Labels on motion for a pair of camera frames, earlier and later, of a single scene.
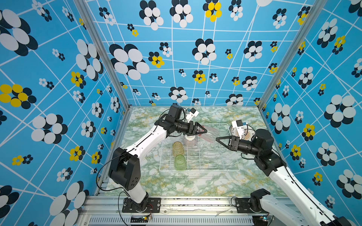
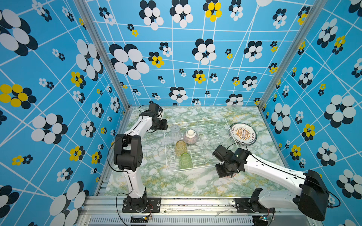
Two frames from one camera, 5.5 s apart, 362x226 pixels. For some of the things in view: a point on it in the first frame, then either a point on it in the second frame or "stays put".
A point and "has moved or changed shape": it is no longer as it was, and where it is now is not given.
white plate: (249, 132) stays put
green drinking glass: (180, 163) has moved or changed shape
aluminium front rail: (179, 211) stays put
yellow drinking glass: (177, 149) has moved or changed shape
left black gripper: (189, 132) → (163, 125)
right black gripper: (233, 146) → (219, 173)
